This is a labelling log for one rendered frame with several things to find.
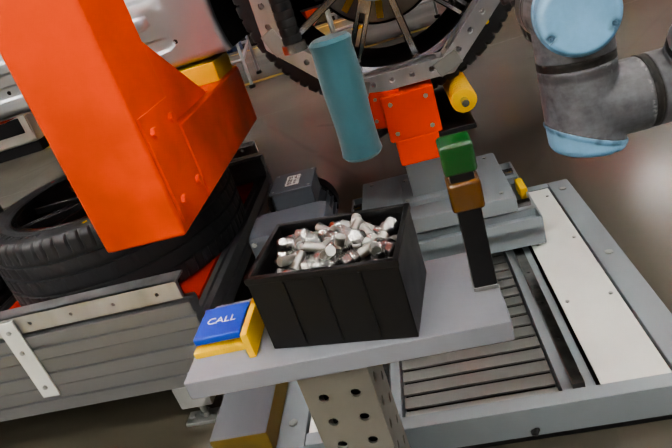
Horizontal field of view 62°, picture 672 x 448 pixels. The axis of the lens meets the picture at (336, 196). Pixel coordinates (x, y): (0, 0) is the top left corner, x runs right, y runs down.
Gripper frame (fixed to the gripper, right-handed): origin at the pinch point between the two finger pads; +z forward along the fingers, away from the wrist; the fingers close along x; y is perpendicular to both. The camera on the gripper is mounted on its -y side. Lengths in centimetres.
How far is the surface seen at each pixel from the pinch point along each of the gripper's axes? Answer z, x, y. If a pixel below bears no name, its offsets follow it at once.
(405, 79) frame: 20.9, -26.4, 8.8
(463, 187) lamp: -39.8, -19.1, 13.7
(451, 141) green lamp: -39.0, -18.0, 8.1
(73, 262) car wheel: -2, -109, 7
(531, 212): 33, -15, 56
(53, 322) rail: -12, -113, 14
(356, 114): 7.8, -36.8, 8.4
